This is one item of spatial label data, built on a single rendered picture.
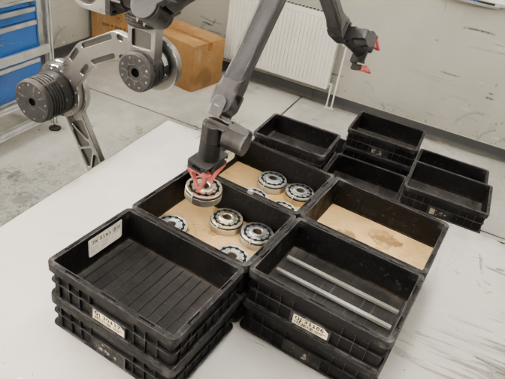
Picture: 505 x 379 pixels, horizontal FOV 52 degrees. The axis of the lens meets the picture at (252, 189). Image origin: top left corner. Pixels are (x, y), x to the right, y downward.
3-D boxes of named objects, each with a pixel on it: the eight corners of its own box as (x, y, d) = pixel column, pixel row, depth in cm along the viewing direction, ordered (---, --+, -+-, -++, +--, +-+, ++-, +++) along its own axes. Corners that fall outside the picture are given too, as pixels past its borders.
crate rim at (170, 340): (44, 268, 128) (43, 260, 126) (128, 213, 150) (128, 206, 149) (173, 350, 113) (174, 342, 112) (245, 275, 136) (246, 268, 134)
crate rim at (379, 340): (245, 275, 136) (246, 268, 134) (297, 222, 158) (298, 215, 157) (389, 352, 121) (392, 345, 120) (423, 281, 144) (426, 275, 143)
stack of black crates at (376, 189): (306, 227, 284) (320, 175, 265) (324, 201, 307) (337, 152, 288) (376, 256, 272) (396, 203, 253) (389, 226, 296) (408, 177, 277)
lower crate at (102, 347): (50, 324, 139) (47, 292, 132) (128, 265, 162) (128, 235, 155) (168, 405, 125) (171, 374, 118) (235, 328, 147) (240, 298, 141)
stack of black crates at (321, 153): (240, 201, 294) (252, 131, 269) (262, 178, 318) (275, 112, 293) (306, 228, 283) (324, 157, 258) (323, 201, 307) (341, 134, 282)
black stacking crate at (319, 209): (291, 245, 164) (298, 216, 157) (329, 204, 186) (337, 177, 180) (412, 304, 149) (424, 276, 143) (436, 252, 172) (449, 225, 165)
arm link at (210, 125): (210, 110, 133) (198, 119, 129) (234, 121, 131) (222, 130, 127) (207, 133, 137) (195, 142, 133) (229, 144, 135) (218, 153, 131)
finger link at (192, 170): (218, 187, 144) (223, 160, 138) (203, 199, 139) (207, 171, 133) (198, 177, 146) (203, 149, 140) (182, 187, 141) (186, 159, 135)
